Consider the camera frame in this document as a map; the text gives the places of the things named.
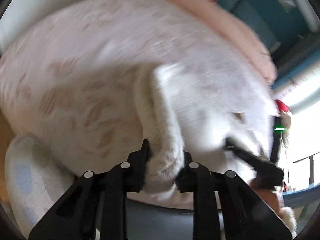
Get cream knit sweater black hearts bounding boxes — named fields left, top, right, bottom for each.
left=133, top=63, right=276, bottom=199

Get red and cream clothes pile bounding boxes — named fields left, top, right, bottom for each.
left=274, top=99, right=292, bottom=151

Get person's right hand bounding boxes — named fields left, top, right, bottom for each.
left=249, top=179, right=284, bottom=217

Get teal upholstered headboard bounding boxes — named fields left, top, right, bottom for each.
left=217, top=0, right=309, bottom=59

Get pink folded duvet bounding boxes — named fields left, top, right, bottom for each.
left=170, top=0, right=277, bottom=85

